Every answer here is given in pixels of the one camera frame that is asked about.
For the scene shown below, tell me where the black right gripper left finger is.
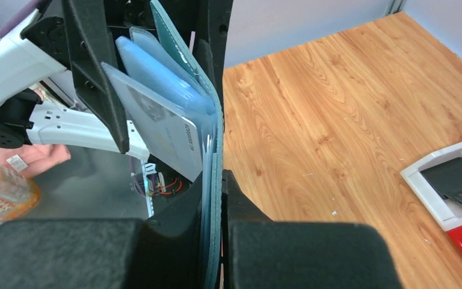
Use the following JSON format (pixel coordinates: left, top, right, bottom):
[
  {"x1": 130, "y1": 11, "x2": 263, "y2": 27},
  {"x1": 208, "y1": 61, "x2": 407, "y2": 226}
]
[{"x1": 0, "y1": 178, "x2": 203, "y2": 288}]

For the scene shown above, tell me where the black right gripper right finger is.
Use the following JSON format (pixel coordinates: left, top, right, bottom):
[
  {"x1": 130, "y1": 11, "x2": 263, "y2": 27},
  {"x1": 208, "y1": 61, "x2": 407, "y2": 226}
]
[{"x1": 222, "y1": 170, "x2": 402, "y2": 288}]

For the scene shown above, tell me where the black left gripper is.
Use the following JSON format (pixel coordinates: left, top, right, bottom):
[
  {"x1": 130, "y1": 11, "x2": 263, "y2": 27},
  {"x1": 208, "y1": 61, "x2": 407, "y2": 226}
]
[{"x1": 20, "y1": 0, "x2": 233, "y2": 154}]

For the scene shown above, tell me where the blue card holder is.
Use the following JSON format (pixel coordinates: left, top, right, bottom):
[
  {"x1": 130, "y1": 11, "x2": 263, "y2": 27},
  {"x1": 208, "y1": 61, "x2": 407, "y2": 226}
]
[{"x1": 115, "y1": 1, "x2": 224, "y2": 288}]

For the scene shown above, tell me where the white VIP card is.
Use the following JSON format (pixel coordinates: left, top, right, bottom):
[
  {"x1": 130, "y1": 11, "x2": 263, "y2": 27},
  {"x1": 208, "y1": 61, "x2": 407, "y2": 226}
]
[{"x1": 101, "y1": 62, "x2": 203, "y2": 181}]

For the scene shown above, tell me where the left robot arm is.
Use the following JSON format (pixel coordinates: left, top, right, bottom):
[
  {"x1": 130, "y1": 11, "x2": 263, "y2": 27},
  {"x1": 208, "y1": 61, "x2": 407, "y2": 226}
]
[{"x1": 0, "y1": 1, "x2": 233, "y2": 160}]

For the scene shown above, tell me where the orange drink bottle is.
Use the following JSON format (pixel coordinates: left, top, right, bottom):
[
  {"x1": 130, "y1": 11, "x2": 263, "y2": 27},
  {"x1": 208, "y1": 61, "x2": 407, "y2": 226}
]
[{"x1": 0, "y1": 165, "x2": 41, "y2": 222}]

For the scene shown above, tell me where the white plastic bin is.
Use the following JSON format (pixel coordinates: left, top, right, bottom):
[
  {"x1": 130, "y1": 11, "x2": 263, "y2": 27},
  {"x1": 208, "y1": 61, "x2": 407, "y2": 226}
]
[{"x1": 401, "y1": 142, "x2": 462, "y2": 231}]

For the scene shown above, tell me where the black wallet in white bin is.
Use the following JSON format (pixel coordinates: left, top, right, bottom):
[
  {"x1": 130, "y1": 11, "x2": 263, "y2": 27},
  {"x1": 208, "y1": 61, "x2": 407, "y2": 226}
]
[{"x1": 421, "y1": 157, "x2": 462, "y2": 206}]

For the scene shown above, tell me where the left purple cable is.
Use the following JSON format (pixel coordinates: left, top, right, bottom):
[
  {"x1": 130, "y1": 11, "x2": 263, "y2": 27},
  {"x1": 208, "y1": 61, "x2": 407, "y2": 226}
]
[{"x1": 0, "y1": 0, "x2": 52, "y2": 57}]

